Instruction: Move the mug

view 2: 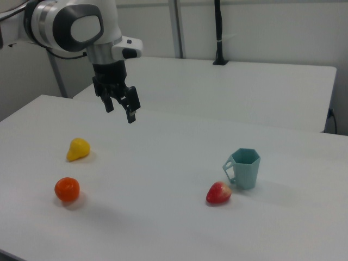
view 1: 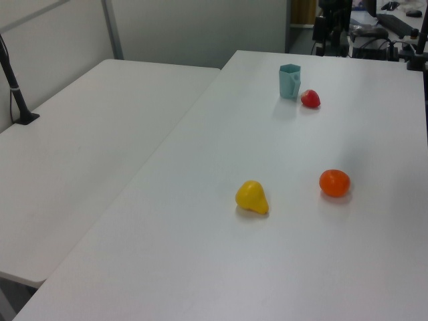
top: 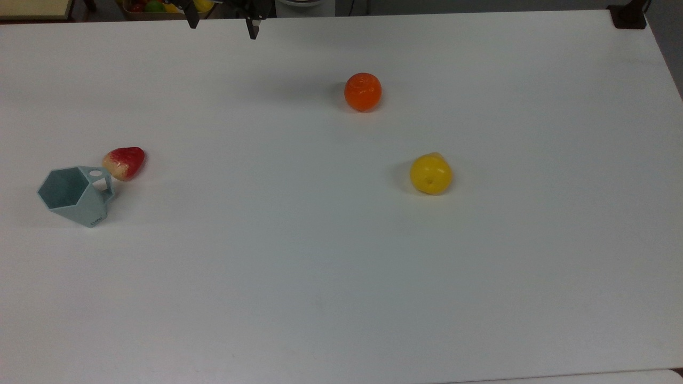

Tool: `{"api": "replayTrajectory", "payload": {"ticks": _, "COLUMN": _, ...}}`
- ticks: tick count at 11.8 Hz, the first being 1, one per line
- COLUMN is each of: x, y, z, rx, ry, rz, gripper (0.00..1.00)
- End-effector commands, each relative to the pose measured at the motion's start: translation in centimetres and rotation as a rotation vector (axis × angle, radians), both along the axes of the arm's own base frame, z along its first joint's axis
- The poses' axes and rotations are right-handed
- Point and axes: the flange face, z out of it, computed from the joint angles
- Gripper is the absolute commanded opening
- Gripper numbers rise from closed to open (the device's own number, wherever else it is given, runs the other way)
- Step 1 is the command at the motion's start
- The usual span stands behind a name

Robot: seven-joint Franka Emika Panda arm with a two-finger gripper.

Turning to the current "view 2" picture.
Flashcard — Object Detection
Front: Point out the black camera stand pole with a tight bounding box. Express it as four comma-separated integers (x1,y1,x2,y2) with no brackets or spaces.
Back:
212,0,229,66

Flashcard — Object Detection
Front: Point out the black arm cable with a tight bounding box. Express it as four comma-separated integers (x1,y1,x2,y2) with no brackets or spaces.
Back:
45,46,88,59

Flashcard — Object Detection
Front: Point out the thin grey partition post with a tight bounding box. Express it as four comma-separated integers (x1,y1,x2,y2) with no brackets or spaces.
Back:
47,51,69,98

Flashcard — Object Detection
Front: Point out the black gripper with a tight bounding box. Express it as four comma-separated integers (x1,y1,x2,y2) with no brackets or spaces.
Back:
91,61,141,125

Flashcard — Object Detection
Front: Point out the teal hexagonal mug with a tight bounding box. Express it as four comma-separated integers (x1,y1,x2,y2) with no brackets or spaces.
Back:
222,147,262,190

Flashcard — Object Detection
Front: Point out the orange toy tangerine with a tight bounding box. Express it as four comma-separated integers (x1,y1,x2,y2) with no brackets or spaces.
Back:
54,177,80,202

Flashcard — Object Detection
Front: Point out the white side table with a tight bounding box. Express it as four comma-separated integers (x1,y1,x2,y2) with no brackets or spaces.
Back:
72,56,337,133

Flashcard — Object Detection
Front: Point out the red toy strawberry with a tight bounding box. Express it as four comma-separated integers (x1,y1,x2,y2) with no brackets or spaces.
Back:
206,181,233,204

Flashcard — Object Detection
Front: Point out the yellow toy pear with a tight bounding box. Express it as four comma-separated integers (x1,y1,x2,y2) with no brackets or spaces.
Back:
66,138,91,163

